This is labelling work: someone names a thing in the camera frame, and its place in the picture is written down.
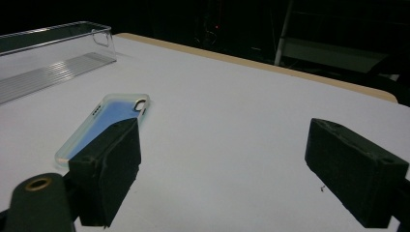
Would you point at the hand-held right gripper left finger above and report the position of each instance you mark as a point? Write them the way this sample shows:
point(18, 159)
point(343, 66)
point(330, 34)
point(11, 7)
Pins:
point(106, 170)

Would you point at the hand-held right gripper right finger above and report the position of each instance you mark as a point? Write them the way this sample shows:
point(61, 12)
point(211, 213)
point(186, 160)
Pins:
point(354, 174)

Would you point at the blue translucent phone case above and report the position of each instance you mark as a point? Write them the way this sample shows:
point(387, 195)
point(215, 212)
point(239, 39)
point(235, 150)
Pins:
point(109, 112)

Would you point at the clear plastic container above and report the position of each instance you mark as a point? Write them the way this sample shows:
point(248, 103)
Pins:
point(48, 74)

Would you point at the black folding chair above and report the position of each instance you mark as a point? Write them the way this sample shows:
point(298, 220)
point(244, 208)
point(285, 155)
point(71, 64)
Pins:
point(395, 69)

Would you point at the white table sheet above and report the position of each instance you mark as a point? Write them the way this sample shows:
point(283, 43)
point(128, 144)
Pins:
point(225, 129)

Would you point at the white desk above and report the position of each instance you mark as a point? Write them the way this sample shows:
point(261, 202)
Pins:
point(283, 38)

